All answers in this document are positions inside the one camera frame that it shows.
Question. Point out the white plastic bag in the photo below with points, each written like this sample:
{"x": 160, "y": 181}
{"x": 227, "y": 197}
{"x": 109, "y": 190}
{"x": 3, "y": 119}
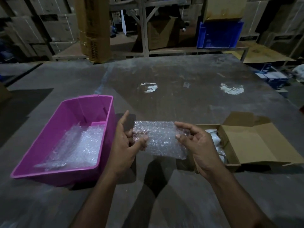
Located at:
{"x": 299, "y": 73}

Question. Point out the large brown cardboard carton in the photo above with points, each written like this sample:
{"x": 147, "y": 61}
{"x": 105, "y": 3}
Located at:
{"x": 4, "y": 92}

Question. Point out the white paper sheet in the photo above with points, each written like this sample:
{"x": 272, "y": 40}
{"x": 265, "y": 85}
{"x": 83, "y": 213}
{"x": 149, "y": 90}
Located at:
{"x": 124, "y": 22}

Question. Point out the clear bubble wrap sheet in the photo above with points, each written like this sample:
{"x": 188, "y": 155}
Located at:
{"x": 161, "y": 140}

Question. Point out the dark blue product box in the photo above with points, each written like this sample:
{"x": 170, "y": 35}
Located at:
{"x": 263, "y": 68}

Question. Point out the blue plastic crate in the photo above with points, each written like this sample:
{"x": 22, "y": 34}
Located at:
{"x": 221, "y": 35}

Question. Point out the person's right hand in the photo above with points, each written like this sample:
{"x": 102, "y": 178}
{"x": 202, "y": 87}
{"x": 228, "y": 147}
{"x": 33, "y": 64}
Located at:
{"x": 204, "y": 151}

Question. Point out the small brown cardboard box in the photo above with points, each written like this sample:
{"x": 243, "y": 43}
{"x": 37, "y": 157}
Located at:
{"x": 256, "y": 142}

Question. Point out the flat cardboard sheet with tape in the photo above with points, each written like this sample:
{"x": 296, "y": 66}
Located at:
{"x": 224, "y": 8}

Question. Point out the small dark object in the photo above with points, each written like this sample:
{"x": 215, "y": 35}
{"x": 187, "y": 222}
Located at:
{"x": 114, "y": 32}

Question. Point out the person's left hand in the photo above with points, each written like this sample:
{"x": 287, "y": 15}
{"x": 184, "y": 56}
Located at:
{"x": 121, "y": 154}

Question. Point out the pink plastic bin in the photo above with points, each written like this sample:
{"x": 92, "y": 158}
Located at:
{"x": 83, "y": 106}

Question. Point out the pile of bubble wrap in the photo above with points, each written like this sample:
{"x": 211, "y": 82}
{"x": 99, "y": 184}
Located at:
{"x": 80, "y": 149}

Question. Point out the tall narrow cardboard carton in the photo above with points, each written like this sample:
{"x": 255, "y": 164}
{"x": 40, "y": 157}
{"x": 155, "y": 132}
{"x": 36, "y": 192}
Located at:
{"x": 95, "y": 28}

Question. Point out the blue and white product box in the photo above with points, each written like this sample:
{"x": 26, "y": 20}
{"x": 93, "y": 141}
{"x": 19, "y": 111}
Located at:
{"x": 273, "y": 79}

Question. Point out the person's left forearm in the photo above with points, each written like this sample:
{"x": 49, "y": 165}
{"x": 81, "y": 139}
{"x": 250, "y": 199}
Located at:
{"x": 97, "y": 204}

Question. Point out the person's right forearm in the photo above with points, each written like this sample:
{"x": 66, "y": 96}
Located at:
{"x": 237, "y": 204}

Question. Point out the flattened printed cardboard sheet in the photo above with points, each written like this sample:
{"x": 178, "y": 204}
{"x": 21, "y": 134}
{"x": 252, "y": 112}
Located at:
{"x": 261, "y": 53}

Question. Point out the open brown carton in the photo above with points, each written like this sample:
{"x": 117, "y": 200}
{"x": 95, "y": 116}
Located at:
{"x": 162, "y": 34}

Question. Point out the grey metal storage rack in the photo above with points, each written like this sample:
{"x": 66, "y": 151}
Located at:
{"x": 143, "y": 28}

